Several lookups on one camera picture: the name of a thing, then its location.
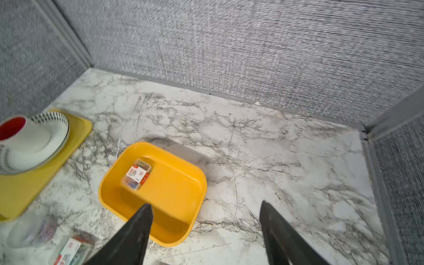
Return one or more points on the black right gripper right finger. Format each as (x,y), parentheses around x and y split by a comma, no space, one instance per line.
(284,246)

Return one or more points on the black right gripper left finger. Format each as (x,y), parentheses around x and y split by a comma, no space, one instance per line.
(128,246)

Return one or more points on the yellow plastic storage box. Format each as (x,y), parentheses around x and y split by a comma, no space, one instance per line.
(175,189)

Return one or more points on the rectangular paper clip box four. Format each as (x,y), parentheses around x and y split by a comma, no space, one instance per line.
(137,175)

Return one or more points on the clear round paper clip jar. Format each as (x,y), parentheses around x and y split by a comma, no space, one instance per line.
(32,230)

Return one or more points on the yellow flat tray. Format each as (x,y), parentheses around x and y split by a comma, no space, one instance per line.
(18,191)

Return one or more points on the white patterned plate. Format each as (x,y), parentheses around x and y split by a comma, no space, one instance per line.
(15,162)

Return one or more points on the white cup red inside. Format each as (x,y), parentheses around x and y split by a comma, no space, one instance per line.
(20,133)

